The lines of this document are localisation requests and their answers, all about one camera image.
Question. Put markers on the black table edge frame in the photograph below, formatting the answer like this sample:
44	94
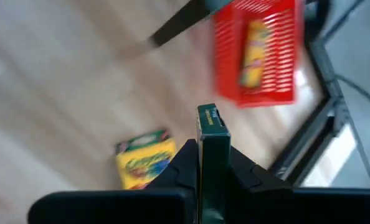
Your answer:
306	146

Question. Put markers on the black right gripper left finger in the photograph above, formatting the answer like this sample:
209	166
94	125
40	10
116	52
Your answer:
126	207

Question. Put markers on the yellow green crayon box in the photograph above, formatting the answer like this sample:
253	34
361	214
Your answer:
213	155
141	161
255	53

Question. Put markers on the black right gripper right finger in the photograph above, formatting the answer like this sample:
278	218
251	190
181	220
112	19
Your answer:
297	207

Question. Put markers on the red plastic basket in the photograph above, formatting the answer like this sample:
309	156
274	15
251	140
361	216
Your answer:
225	62

